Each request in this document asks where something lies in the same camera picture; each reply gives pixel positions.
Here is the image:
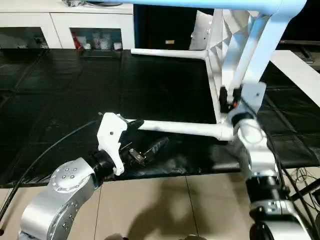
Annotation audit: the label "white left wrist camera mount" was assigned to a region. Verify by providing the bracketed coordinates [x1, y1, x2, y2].
[96, 112, 129, 176]

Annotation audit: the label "thin black floor rod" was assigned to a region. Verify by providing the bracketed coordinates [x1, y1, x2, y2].
[0, 187, 14, 233]

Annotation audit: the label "black flat bar device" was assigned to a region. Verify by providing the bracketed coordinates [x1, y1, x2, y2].
[279, 39, 320, 46]

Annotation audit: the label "grey printed cushion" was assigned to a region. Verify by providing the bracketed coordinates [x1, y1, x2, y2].
[189, 9, 214, 51]

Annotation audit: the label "black sofa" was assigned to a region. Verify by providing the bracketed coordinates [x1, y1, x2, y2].
[133, 4, 320, 51]

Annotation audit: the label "metal parts clutter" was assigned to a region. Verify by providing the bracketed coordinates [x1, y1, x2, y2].
[63, 0, 86, 7]

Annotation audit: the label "white plastic table top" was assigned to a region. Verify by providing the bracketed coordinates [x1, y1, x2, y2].
[203, 8, 296, 145]

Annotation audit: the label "black stand foot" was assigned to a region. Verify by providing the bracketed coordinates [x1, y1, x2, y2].
[299, 46, 315, 61]

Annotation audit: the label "white plastic table leg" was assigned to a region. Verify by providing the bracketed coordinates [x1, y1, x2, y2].
[84, 0, 309, 16]
[136, 119, 226, 141]
[130, 48, 210, 60]

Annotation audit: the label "black tripod leg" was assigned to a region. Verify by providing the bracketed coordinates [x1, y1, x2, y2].
[289, 179, 320, 201]

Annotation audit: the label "black floor cables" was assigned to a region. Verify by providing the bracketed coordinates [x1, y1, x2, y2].
[292, 166, 320, 214]

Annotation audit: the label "red bottle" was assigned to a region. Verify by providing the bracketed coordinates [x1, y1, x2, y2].
[72, 32, 81, 50]

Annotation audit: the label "white flat board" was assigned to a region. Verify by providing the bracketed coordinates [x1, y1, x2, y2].
[269, 49, 320, 104]

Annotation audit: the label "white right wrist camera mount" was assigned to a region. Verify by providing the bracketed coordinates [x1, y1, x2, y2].
[228, 82, 268, 126]

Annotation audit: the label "white cabinet with glass doors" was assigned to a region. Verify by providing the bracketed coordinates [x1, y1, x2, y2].
[0, 0, 136, 50]

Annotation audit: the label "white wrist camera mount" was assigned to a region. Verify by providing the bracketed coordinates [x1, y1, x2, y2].
[228, 82, 268, 126]
[96, 112, 129, 176]

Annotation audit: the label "black work mat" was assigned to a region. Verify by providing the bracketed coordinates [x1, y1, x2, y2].
[0, 48, 320, 189]

